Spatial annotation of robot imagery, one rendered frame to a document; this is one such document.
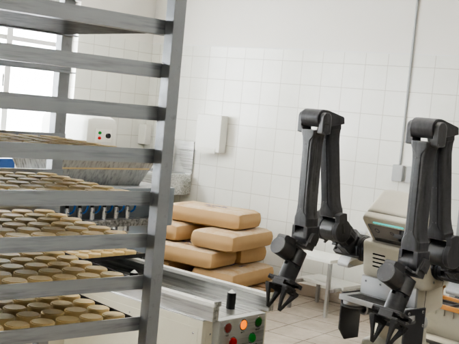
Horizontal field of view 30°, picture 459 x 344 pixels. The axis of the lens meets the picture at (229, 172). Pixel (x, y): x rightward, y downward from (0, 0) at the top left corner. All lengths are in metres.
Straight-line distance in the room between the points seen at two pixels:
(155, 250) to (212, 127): 6.00
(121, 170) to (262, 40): 4.40
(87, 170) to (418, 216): 1.40
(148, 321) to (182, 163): 6.31
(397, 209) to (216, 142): 5.13
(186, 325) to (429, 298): 0.79
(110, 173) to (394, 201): 1.20
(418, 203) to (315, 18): 5.10
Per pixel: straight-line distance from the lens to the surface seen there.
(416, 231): 2.46
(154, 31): 1.80
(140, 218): 3.55
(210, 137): 7.80
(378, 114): 7.08
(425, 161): 2.44
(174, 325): 2.90
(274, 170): 7.55
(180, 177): 7.93
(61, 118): 2.17
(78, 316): 1.89
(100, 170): 3.38
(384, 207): 2.76
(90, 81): 7.84
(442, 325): 3.09
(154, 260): 1.82
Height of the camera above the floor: 1.52
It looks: 4 degrees down
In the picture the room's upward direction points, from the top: 5 degrees clockwise
